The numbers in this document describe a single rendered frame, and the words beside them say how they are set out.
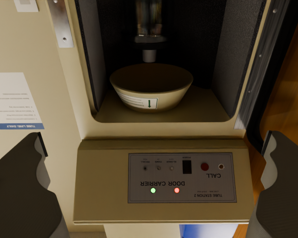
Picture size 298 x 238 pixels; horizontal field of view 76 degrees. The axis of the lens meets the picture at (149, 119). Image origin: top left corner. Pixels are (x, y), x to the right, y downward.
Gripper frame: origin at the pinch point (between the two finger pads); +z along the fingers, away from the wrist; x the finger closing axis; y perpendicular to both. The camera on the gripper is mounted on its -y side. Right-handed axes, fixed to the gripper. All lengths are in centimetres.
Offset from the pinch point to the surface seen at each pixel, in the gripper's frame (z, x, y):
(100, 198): 12.3, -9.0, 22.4
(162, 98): 21.8, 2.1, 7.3
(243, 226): 18, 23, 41
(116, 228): 23, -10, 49
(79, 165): 16.0, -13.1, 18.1
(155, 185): 13.6, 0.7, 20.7
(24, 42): 63, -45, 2
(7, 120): 65, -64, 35
